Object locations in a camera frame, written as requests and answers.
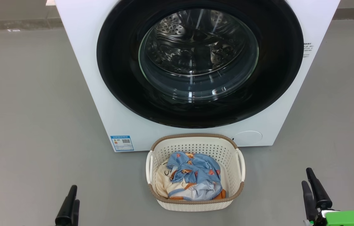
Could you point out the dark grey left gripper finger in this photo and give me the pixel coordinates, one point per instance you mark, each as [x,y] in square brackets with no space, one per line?
[76,213]
[67,210]

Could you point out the cream white garment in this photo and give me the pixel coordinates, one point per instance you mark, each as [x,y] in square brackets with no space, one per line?
[161,180]

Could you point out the blue cartoon print garment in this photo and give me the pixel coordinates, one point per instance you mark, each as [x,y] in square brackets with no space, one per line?
[200,171]

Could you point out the small printed text label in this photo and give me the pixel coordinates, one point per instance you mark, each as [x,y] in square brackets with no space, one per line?
[307,49]

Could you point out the cream perforated laundry basket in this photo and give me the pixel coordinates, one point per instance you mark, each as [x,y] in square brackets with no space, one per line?
[195,145]

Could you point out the steel washing machine drum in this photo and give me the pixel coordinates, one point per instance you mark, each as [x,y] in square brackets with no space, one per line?
[195,44]

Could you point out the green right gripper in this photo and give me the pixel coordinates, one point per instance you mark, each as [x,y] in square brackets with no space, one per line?
[346,219]

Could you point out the round white filter cover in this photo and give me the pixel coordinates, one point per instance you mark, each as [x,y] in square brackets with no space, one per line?
[247,138]

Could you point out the blue energy label sticker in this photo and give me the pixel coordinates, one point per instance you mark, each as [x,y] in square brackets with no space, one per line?
[122,143]

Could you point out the white front-load washing machine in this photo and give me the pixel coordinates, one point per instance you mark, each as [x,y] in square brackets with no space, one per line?
[82,62]

